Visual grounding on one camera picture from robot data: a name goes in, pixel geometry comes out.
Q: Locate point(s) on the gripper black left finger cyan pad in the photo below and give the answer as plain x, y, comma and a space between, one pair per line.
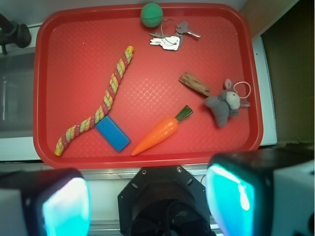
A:
45, 203

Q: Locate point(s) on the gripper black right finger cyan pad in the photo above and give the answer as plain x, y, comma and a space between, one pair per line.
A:
266, 192

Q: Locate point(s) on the blue rectangular block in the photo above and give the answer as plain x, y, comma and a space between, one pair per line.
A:
113, 134

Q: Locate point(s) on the red plastic tray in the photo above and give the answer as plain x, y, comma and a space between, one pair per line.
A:
76, 53

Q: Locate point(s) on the orange plastic carrot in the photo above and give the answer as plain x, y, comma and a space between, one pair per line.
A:
162, 131

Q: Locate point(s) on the brown wood piece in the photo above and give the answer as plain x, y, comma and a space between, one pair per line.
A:
195, 84

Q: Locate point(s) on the brown cardboard box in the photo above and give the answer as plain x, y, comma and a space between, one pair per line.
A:
283, 32

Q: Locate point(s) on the black clamp knob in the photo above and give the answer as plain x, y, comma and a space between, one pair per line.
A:
13, 33

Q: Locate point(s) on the silver key bunch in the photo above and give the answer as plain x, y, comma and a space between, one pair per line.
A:
171, 42

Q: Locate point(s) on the green ball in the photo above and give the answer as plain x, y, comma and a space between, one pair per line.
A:
151, 15

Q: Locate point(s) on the twisted multicolor rope toy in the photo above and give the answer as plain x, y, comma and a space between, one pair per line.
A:
103, 110

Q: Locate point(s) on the gray plush bunny keychain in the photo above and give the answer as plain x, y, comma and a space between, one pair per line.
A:
228, 103

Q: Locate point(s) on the black octagonal mount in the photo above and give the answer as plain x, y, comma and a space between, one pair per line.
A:
164, 201

